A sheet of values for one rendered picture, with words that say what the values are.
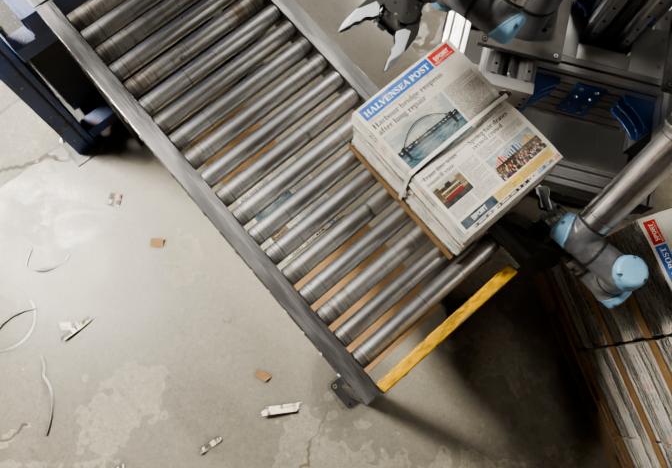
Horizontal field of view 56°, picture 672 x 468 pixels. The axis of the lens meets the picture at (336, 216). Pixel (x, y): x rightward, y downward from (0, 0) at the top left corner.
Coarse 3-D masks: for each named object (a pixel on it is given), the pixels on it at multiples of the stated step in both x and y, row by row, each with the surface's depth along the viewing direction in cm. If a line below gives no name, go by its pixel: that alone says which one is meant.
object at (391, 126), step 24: (456, 48) 142; (408, 72) 141; (432, 72) 141; (456, 72) 141; (480, 72) 141; (384, 96) 139; (408, 96) 139; (432, 96) 139; (456, 96) 140; (480, 96) 140; (360, 120) 138; (384, 120) 138; (408, 120) 138; (432, 120) 138; (360, 144) 151; (384, 144) 136; (408, 144) 136; (384, 168) 148
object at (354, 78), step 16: (272, 0) 171; (288, 0) 171; (288, 16) 170; (304, 16) 170; (304, 32) 169; (320, 32) 169; (320, 48) 168; (336, 48) 168; (336, 64) 166; (352, 64) 167; (352, 80) 165; (368, 80) 165; (368, 96) 164; (496, 224) 156; (496, 240) 155; (512, 240) 155; (496, 256) 162; (512, 256) 154; (528, 256) 154
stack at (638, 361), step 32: (640, 224) 154; (640, 256) 158; (544, 288) 225; (576, 288) 201; (640, 288) 164; (576, 320) 208; (608, 320) 186; (576, 352) 216; (608, 352) 192; (640, 352) 173; (576, 384) 224; (608, 384) 200; (640, 384) 180; (608, 448) 215; (640, 448) 191
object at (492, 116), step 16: (496, 96) 140; (464, 112) 139; (480, 112) 139; (496, 112) 139; (448, 128) 138; (480, 128) 138; (432, 144) 137; (448, 144) 137; (464, 144) 137; (416, 160) 136; (432, 160) 136; (400, 176) 142; (416, 176) 135
